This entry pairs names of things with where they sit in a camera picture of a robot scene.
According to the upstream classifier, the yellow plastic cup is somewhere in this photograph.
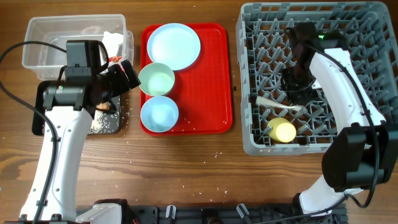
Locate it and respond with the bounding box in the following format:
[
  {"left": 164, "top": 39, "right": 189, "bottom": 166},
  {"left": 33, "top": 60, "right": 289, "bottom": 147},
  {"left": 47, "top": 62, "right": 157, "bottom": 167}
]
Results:
[{"left": 268, "top": 118, "right": 297, "bottom": 143}]

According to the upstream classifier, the black food waste tray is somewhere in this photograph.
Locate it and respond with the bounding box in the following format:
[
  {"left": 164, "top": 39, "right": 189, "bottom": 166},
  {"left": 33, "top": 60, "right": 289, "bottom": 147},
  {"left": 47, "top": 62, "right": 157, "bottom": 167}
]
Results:
[{"left": 32, "top": 80, "right": 123, "bottom": 136}]

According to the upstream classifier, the light green rice bowl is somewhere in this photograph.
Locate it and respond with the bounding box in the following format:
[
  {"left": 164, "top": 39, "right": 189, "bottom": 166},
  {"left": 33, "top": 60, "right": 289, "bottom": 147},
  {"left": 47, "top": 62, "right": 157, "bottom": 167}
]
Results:
[{"left": 139, "top": 63, "right": 175, "bottom": 96}]

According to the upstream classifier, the large light blue plate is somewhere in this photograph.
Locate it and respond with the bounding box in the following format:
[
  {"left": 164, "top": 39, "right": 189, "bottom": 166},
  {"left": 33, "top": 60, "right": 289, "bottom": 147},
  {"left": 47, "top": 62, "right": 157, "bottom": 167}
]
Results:
[{"left": 147, "top": 23, "right": 201, "bottom": 70}]

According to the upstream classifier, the red plastic tray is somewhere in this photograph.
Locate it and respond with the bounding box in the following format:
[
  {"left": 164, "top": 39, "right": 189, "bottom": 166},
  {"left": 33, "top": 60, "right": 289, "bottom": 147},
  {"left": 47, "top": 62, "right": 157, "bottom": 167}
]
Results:
[{"left": 141, "top": 22, "right": 233, "bottom": 136}]

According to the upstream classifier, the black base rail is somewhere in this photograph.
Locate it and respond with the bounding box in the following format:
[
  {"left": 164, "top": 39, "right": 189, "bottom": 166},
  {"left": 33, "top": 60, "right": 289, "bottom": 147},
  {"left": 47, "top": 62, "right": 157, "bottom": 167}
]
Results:
[{"left": 125, "top": 203, "right": 349, "bottom": 224}]

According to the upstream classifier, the white plastic spoon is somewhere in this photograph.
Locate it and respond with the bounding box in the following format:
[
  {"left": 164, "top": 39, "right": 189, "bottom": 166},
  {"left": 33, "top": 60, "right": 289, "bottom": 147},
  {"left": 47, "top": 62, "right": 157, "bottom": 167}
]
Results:
[{"left": 256, "top": 96, "right": 306, "bottom": 111}]

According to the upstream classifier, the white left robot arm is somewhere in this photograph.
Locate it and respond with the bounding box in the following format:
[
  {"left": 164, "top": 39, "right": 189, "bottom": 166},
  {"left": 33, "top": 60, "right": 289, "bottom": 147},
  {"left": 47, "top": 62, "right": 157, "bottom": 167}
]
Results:
[{"left": 20, "top": 60, "right": 140, "bottom": 223}]

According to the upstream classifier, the grey dishwasher rack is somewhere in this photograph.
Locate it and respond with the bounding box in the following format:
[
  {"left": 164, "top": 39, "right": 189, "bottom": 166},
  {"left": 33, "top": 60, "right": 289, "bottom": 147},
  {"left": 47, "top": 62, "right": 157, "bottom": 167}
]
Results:
[{"left": 236, "top": 2, "right": 397, "bottom": 156}]

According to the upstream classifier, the small light blue plate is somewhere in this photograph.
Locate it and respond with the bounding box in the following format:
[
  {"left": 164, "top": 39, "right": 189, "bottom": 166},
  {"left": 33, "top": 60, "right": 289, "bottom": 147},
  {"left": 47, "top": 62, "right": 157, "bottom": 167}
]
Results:
[{"left": 140, "top": 96, "right": 179, "bottom": 133}]

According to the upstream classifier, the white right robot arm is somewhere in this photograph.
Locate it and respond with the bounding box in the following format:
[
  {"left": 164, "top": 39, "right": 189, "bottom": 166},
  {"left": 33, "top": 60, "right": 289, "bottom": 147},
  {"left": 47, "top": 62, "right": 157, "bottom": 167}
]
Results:
[{"left": 282, "top": 23, "right": 397, "bottom": 217}]

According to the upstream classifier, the clear plastic waste bin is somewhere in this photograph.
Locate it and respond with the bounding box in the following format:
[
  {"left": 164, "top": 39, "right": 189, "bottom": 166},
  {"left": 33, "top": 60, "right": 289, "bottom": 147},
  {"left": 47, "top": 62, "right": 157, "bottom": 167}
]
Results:
[{"left": 22, "top": 14, "right": 134, "bottom": 80}]

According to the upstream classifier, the red snack wrapper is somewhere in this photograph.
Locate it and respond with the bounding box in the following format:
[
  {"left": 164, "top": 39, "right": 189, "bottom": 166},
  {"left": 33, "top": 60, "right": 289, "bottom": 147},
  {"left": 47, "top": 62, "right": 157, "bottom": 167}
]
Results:
[{"left": 108, "top": 56, "right": 124, "bottom": 71}]

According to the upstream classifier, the white tissue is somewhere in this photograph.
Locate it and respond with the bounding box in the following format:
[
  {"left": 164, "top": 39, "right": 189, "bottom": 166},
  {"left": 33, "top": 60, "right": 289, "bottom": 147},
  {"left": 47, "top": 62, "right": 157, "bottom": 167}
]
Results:
[{"left": 102, "top": 31, "right": 124, "bottom": 57}]

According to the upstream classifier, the pile of white rice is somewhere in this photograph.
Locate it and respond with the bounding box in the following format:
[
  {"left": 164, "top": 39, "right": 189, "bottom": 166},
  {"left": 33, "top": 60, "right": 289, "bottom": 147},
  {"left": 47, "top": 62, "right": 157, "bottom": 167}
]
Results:
[{"left": 89, "top": 110, "right": 120, "bottom": 134}]

